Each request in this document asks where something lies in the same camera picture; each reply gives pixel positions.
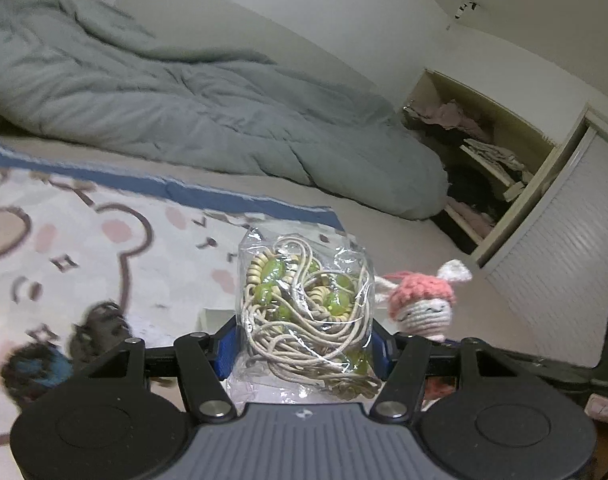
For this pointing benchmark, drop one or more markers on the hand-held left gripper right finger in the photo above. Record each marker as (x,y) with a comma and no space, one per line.
(383,355)

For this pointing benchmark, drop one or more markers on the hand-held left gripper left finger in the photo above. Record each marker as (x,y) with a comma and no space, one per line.
(227,355)

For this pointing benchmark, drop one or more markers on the crochet bunny doll pink hat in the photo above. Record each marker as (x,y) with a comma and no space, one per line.
(423,305)

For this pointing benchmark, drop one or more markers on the black hair claw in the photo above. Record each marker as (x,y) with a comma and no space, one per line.
(96,327)

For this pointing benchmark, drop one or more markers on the white wardrobe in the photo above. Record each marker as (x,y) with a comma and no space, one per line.
(558,230)

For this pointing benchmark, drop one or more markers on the bear printed blanket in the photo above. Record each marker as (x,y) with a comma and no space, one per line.
(109,240)

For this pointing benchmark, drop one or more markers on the black garment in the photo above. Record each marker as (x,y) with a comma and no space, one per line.
(466,187)

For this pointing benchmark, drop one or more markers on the stack of folded clothes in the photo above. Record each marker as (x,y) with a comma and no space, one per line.
(496,157)

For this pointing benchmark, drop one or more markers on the pink clothes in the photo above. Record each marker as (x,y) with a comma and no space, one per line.
(451,116)

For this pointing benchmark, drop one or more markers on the grey duvet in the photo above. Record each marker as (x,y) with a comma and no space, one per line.
(184,105)

